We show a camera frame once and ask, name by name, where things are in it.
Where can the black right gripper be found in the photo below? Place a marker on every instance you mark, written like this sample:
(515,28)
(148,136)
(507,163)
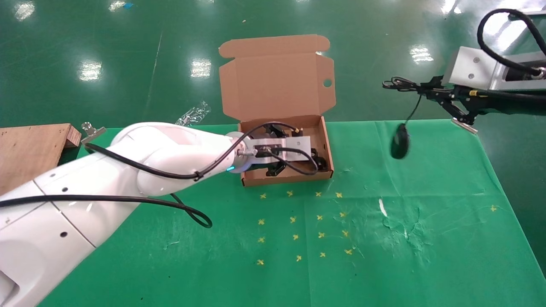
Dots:
(516,104)

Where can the clear plastic bag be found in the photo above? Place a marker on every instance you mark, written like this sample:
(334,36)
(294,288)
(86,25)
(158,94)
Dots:
(192,115)

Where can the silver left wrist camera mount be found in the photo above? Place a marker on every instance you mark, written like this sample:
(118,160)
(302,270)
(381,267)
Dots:
(294,145)

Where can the brown wooden board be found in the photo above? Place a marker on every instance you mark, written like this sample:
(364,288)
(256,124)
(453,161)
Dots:
(30,153)

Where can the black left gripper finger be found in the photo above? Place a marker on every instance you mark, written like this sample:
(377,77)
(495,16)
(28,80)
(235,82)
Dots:
(275,169)
(277,130)

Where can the silver metal binder clip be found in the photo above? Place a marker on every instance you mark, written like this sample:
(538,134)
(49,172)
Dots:
(91,133)
(463,123)

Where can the brown cardboard box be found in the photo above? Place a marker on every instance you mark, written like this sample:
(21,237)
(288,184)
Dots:
(277,85)

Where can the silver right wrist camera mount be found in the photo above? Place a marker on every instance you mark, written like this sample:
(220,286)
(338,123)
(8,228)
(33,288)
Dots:
(469,64)

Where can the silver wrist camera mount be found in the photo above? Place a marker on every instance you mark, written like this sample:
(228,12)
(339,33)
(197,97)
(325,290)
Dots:
(469,64)
(294,145)

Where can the dark metal floor bar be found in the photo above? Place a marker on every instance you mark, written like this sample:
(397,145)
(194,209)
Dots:
(518,14)

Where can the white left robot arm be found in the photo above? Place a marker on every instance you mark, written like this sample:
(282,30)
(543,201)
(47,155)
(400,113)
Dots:
(162,149)

